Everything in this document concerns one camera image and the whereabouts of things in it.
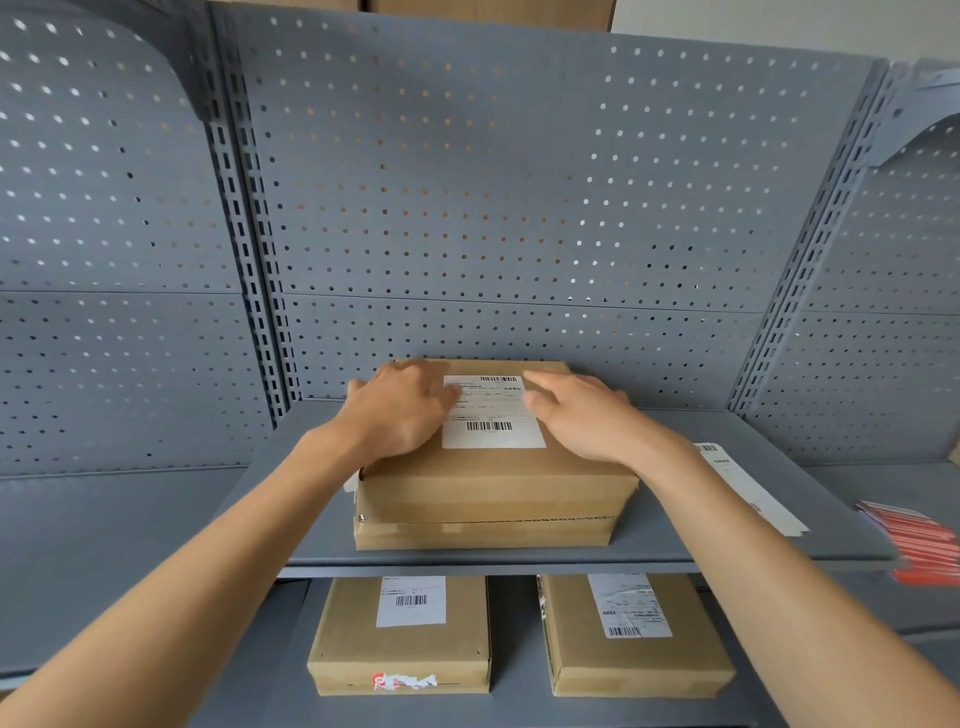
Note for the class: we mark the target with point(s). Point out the person's right hand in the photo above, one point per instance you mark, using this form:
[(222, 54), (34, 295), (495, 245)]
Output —
[(592, 424)]

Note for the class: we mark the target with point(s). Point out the person's left hand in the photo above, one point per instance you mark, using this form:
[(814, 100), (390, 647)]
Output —
[(394, 420)]

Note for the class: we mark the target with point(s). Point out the person's right thumb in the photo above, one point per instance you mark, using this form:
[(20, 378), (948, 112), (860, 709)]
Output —
[(541, 409)]

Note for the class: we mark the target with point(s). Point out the person's left little finger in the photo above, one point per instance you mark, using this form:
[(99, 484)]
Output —
[(358, 388)]

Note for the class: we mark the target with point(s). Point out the cardboard box with large label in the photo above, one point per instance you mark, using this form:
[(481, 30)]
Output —
[(495, 465)]

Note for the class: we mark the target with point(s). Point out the person's right forearm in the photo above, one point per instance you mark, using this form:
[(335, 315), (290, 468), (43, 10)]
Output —
[(795, 592)]

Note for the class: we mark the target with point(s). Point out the person's left forearm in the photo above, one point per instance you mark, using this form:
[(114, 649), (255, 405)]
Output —
[(187, 577)]

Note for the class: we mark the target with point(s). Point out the flat cardboard box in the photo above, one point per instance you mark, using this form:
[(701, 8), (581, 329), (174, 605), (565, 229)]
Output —
[(487, 532)]

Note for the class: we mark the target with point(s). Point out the grey slotted shelf upright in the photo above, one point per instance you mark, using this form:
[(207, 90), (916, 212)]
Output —
[(806, 240), (251, 225)]

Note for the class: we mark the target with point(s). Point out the grey perforated back panel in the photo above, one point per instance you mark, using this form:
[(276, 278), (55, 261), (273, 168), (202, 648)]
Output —
[(97, 300), (870, 337), (510, 210)]

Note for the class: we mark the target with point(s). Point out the flat white labelled parcel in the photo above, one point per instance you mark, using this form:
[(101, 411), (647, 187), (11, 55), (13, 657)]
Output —
[(750, 487)]

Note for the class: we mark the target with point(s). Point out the grey metal shelf board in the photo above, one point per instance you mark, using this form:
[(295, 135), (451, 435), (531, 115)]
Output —
[(750, 540), (517, 675), (97, 532), (885, 487)]

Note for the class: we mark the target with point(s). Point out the cardboard box with crinkled label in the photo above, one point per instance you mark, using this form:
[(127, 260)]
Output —
[(637, 637)]

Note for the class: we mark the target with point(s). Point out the cardboard box with red sticker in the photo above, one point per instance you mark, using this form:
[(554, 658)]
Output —
[(397, 637)]

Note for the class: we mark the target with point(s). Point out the brown wooden cabinet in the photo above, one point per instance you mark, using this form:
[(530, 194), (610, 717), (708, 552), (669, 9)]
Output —
[(450, 11)]

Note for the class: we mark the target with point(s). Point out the stack of red packets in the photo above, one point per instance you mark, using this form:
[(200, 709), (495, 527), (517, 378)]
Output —
[(919, 544)]

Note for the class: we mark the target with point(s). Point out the grey curved shelf bracket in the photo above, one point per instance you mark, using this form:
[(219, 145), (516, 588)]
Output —
[(919, 105)]

